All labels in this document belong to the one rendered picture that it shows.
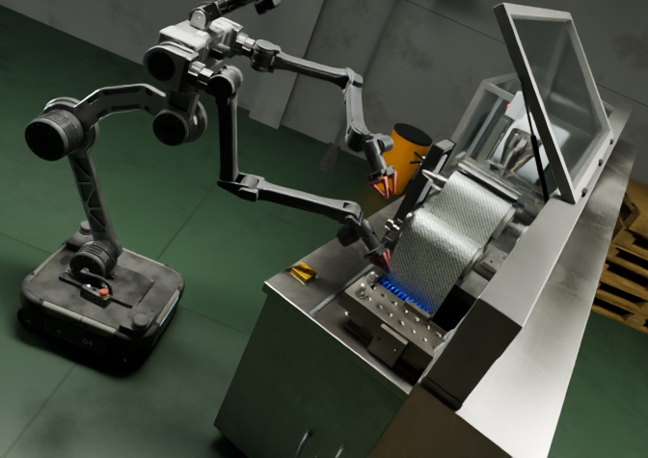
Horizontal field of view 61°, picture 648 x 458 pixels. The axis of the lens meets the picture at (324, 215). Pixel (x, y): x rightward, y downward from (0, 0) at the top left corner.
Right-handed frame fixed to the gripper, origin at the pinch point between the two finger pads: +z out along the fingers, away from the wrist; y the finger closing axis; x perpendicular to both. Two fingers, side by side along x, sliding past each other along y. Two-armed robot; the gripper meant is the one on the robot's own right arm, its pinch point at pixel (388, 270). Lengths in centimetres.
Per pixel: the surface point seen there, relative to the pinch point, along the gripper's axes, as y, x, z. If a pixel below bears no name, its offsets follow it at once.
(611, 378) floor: -222, -25, 169
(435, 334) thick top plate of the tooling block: 9.1, 9.7, 24.3
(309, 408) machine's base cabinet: 26, -42, 30
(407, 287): 0.3, 3.7, 8.3
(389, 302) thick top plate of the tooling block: 9.9, 0.5, 8.5
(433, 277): 0.3, 14.8, 8.4
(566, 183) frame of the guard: 14, 70, -3
